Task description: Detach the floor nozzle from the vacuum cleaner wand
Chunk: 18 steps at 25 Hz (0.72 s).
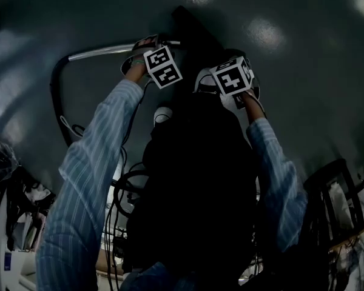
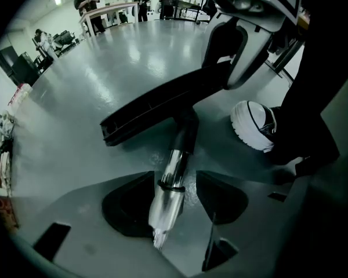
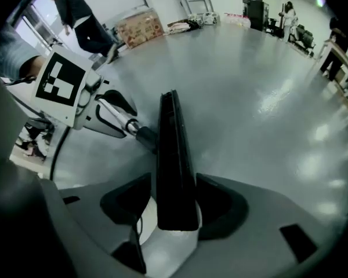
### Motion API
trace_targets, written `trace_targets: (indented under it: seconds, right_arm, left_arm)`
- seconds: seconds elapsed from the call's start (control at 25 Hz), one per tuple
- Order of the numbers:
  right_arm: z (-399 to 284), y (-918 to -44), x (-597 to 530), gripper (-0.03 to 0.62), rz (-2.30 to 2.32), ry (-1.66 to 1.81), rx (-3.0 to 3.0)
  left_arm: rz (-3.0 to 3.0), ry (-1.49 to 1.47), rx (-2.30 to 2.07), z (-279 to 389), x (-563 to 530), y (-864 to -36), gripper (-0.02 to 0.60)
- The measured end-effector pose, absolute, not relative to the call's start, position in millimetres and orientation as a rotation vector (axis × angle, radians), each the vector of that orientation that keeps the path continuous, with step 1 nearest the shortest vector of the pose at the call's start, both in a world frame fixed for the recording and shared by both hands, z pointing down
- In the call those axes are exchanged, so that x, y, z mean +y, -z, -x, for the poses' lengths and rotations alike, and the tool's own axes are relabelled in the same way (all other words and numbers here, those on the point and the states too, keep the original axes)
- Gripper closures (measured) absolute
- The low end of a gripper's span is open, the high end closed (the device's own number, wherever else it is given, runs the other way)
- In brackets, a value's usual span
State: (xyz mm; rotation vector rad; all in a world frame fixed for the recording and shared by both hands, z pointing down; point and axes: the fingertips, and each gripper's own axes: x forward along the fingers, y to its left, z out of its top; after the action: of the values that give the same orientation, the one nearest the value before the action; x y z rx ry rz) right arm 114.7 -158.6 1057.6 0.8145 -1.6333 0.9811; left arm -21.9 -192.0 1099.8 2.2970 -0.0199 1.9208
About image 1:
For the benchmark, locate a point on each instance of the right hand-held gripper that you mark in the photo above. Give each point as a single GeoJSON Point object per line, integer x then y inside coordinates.
{"type": "Point", "coordinates": [232, 77]}

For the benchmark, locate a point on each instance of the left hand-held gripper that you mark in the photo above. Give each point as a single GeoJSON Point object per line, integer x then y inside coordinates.
{"type": "Point", "coordinates": [163, 68]}

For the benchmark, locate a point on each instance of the curved metal rod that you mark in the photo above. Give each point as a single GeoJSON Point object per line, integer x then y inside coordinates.
{"type": "Point", "coordinates": [103, 51]}

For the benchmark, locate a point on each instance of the person's right forearm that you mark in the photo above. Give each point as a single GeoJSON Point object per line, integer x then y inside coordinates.
{"type": "Point", "coordinates": [276, 168]}

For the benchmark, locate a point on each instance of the person's left forearm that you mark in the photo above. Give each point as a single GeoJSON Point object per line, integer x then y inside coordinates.
{"type": "Point", "coordinates": [91, 168]}

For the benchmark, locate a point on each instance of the person's left shoe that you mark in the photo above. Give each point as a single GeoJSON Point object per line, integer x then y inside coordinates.
{"type": "Point", "coordinates": [162, 115]}

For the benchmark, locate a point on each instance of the person's black trousers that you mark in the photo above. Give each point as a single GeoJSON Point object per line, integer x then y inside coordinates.
{"type": "Point", "coordinates": [197, 177]}

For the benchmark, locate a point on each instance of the black chair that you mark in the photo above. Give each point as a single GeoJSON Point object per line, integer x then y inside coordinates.
{"type": "Point", "coordinates": [349, 174]}

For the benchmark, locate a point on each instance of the transparent umbrella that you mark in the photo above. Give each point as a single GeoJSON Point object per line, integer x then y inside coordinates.
{"type": "Point", "coordinates": [6, 159]}

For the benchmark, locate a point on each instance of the pile of dark bags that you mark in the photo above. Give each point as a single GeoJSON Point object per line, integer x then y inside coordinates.
{"type": "Point", "coordinates": [24, 199]}

